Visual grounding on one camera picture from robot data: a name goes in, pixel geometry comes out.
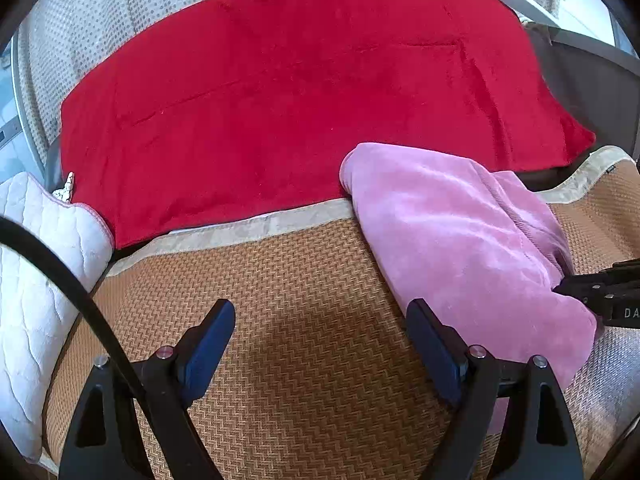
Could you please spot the dark wooden side table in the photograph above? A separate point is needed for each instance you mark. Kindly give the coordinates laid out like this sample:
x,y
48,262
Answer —
x,y
597,83

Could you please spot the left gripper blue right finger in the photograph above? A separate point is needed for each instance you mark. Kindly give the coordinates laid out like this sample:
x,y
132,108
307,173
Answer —
x,y
440,347

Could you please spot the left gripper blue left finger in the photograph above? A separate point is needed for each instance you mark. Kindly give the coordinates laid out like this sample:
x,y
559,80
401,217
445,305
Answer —
x,y
200,350

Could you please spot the red blanket on sofa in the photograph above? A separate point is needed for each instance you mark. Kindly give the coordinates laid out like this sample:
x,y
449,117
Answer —
x,y
232,108

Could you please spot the beige dotted curtain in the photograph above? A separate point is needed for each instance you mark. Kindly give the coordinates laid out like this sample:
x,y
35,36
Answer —
x,y
59,42

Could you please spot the pink corduroy jacket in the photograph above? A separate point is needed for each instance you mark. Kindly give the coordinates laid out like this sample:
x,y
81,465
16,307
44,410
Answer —
x,y
484,252

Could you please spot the white quilted pad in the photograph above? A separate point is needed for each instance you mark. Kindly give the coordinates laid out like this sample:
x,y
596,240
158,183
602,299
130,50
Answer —
x,y
36,317

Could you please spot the silver refrigerator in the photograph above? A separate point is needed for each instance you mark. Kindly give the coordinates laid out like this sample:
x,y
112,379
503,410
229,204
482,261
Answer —
x,y
18,152

